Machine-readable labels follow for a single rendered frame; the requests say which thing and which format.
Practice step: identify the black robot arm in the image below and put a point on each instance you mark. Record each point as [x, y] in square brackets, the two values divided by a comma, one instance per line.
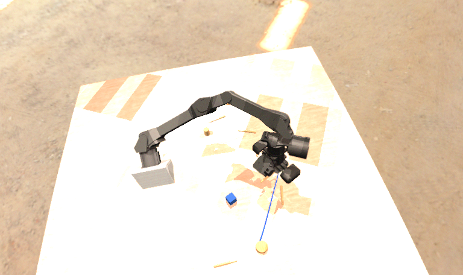
[283, 136]

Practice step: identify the round wooden button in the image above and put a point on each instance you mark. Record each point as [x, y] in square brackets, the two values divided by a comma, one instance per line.
[261, 246]

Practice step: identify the blue block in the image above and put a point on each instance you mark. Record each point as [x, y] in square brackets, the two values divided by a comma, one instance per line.
[231, 198]

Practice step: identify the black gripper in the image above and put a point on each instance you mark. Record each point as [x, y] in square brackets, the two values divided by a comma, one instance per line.
[288, 173]

